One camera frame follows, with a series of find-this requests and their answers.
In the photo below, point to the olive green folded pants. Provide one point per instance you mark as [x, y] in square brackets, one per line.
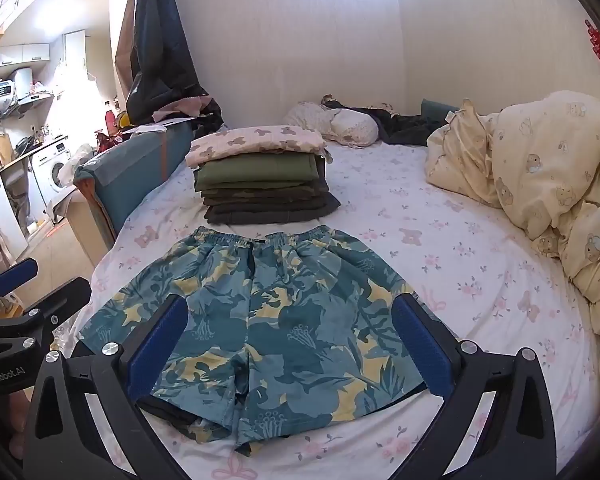
[260, 171]

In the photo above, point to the teal floral shorts pants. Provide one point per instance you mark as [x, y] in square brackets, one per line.
[280, 320]

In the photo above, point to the white wall cabinet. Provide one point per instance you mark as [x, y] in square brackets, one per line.
[22, 54]

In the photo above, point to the white floral pillow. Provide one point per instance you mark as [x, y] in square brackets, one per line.
[332, 121]

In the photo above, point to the white floral bed sheet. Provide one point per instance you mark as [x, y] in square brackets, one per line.
[430, 260]

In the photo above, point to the yellow bear-print duvet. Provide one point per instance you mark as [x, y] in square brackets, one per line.
[545, 170]

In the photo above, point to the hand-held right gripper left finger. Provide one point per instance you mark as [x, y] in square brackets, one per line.
[157, 347]

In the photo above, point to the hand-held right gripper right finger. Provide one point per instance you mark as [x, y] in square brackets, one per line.
[422, 347]

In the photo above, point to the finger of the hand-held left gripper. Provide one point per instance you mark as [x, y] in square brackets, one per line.
[12, 275]
[55, 296]

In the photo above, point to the white washing machine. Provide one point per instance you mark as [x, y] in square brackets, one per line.
[50, 172]

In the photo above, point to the dark green folded pants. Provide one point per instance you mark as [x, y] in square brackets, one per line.
[267, 196]

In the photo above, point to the black hanging garment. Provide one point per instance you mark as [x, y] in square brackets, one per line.
[162, 45]

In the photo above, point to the dark brown folded pants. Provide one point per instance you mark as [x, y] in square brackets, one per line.
[275, 214]

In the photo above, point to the pink bear-print folded cloth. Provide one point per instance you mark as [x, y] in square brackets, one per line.
[257, 144]

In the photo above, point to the person's left hand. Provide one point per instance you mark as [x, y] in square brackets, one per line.
[15, 412]

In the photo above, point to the white water heater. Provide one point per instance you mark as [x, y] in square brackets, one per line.
[0, 92]

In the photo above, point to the teal headboard cushion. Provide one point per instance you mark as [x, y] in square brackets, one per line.
[437, 106]

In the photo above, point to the dark crumpled clothes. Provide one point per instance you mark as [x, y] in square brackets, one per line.
[395, 122]

